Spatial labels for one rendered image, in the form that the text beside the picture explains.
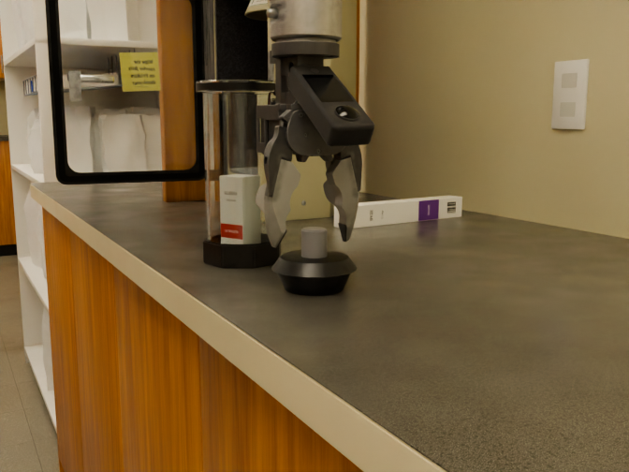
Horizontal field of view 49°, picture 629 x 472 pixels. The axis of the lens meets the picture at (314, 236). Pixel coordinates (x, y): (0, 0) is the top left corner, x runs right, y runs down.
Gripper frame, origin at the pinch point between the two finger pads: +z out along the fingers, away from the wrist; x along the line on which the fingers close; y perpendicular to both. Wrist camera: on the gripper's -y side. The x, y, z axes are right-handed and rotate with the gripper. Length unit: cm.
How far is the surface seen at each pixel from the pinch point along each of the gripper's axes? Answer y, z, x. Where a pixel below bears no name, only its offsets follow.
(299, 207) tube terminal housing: 47, 4, -22
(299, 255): 1.1, 2.2, 1.2
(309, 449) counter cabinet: -17.0, 14.6, 9.5
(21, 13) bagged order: 232, -51, 3
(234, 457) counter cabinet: 0.0, 23.1, 9.6
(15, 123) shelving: 271, -10, 4
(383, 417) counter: -31.0, 5.7, 11.7
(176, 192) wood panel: 84, 4, -11
